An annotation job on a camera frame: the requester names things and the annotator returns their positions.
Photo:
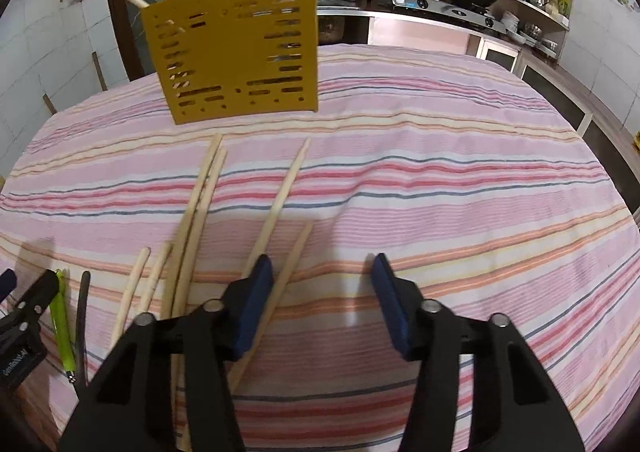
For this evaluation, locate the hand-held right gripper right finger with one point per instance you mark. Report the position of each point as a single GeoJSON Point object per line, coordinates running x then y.
{"type": "Point", "coordinates": [395, 302]}

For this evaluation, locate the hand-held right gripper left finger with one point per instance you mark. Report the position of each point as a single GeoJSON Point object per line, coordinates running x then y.
{"type": "Point", "coordinates": [252, 302]}

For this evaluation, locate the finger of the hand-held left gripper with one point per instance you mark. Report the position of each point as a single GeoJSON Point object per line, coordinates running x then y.
{"type": "Point", "coordinates": [37, 294]}
{"type": "Point", "coordinates": [6, 284]}

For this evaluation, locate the green pen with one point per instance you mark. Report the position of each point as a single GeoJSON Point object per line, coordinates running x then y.
{"type": "Point", "coordinates": [62, 322]}

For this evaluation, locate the black chopstick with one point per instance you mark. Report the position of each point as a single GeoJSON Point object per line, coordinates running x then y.
{"type": "Point", "coordinates": [82, 322]}

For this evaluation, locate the yellow perforated utensil holder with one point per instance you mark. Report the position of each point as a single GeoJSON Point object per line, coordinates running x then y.
{"type": "Point", "coordinates": [235, 47]}

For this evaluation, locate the wooden stick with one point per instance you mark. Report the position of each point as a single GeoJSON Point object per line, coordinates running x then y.
{"type": "Point", "coordinates": [50, 104]}
{"type": "Point", "coordinates": [99, 72]}

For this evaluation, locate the steel gas stove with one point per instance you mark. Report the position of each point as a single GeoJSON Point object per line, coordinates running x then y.
{"type": "Point", "coordinates": [435, 12]}

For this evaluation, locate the stack of white bowls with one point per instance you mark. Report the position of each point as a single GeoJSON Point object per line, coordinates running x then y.
{"type": "Point", "coordinates": [510, 21]}

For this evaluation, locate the corner wall shelf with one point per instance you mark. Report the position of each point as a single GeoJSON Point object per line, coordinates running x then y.
{"type": "Point", "coordinates": [547, 7]}

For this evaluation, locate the wall sticker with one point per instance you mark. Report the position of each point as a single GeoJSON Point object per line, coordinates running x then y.
{"type": "Point", "coordinates": [627, 3]}

